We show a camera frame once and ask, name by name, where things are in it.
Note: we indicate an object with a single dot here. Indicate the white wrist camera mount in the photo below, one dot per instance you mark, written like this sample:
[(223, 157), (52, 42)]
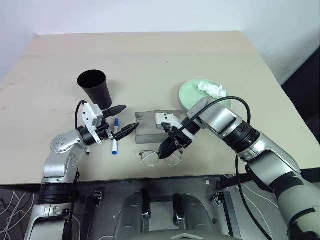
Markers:
[(88, 115), (165, 117)]

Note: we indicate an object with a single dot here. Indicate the grey metal base platform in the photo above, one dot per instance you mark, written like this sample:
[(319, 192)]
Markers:
[(160, 187)]

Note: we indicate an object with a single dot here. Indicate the blue capped white marker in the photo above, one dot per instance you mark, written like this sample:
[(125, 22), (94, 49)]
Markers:
[(115, 146)]

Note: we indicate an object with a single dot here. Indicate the white pointed robot torso panel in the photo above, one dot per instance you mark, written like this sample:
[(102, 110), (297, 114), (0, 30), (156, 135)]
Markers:
[(184, 236)]

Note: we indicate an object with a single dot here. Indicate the crumpled white tissue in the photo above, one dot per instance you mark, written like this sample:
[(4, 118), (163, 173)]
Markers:
[(212, 89)]

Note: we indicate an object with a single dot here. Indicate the grey rounded robot leg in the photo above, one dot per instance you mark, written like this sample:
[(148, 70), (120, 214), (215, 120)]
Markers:
[(195, 215), (131, 215)]

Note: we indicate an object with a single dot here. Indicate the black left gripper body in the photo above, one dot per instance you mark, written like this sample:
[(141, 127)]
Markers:
[(105, 133)]

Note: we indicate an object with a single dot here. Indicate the grey glasses case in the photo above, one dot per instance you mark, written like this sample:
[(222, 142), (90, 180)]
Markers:
[(147, 127)]

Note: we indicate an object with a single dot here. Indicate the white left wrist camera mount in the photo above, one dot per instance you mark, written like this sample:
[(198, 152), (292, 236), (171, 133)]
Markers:
[(88, 115)]

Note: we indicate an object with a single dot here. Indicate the black plastic cup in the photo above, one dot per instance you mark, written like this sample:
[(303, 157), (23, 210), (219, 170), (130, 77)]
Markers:
[(96, 87)]

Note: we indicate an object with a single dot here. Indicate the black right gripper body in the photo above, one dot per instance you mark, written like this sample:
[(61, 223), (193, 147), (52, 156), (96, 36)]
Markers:
[(178, 138)]

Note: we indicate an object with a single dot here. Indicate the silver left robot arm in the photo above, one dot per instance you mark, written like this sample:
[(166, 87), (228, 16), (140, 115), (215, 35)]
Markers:
[(57, 162)]

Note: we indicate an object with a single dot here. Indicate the black panel beside table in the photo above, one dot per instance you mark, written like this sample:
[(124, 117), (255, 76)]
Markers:
[(303, 85)]

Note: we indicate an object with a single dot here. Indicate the black tipped white marker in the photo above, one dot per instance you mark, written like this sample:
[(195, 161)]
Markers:
[(87, 151)]

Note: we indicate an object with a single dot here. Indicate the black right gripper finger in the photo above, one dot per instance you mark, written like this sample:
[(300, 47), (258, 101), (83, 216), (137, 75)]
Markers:
[(165, 150), (176, 150)]

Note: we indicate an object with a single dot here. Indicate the pale green plate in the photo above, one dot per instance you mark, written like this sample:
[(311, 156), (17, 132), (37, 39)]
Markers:
[(184, 107), (190, 91)]

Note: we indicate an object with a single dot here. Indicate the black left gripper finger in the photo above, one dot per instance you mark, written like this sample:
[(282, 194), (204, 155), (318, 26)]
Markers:
[(116, 110), (126, 130)]

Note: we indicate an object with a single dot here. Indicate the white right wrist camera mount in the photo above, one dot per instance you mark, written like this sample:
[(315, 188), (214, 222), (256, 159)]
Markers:
[(165, 117)]

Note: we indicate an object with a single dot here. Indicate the clear frame glasses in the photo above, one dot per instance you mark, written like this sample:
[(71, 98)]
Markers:
[(150, 160)]

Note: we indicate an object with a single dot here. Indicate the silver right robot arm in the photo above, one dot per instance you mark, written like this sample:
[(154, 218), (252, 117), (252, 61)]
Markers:
[(270, 155)]

